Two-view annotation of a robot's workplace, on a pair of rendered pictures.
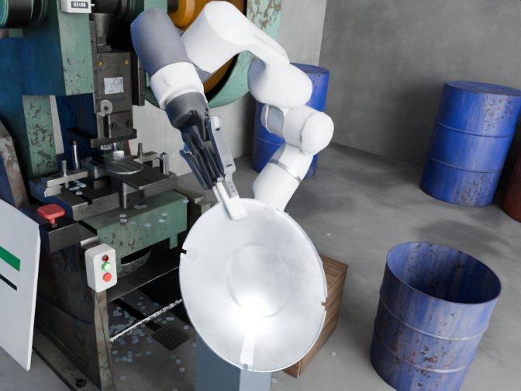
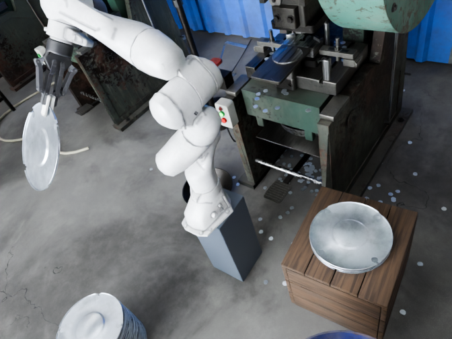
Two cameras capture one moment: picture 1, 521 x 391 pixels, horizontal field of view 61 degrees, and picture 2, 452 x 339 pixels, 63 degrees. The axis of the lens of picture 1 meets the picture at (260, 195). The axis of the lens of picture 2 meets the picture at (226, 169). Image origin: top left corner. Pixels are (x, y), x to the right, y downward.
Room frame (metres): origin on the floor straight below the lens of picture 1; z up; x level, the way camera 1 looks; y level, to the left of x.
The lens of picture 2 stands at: (1.41, -0.90, 1.60)
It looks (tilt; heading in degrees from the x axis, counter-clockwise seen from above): 45 degrees down; 104
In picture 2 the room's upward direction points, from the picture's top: 20 degrees counter-clockwise
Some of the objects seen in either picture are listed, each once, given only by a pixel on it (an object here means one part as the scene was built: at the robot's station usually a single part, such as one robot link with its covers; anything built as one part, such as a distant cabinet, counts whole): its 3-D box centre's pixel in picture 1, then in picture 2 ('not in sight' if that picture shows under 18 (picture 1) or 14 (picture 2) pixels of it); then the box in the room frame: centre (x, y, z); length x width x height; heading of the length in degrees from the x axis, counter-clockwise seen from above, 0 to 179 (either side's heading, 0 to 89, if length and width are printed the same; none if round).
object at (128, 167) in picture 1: (134, 188); (283, 74); (1.44, 0.45, 0.72); 0.25 x 0.14 x 0.14; 53
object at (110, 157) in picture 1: (105, 164); (302, 44); (1.54, 0.59, 0.76); 0.15 x 0.09 x 0.05; 143
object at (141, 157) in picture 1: (142, 154); (340, 49); (1.68, 0.49, 0.76); 0.17 x 0.06 x 0.10; 143
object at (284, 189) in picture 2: (133, 312); (300, 163); (1.47, 0.49, 0.14); 0.59 x 0.10 x 0.05; 53
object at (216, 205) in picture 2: not in sight; (203, 201); (1.06, 0.00, 0.52); 0.22 x 0.19 x 0.14; 56
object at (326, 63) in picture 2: (163, 164); (326, 68); (1.61, 0.39, 0.75); 0.03 x 0.03 x 0.10; 53
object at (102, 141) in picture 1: (102, 136); (300, 21); (1.55, 0.60, 0.86); 0.20 x 0.16 x 0.05; 143
